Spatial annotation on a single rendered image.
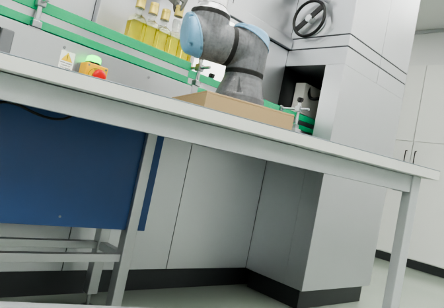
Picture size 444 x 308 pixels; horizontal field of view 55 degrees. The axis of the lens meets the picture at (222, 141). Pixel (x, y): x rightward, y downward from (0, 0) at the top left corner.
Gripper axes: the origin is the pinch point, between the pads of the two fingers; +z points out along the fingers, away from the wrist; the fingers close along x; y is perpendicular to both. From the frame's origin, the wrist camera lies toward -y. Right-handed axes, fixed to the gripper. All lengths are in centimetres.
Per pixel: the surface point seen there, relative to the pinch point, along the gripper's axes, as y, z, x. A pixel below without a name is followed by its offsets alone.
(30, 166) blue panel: 48, 69, 14
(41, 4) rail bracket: 56, 24, 17
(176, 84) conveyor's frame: 5.3, 32.6, 15.6
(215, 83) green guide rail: -22.5, 24.1, 4.1
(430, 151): -363, -3, -36
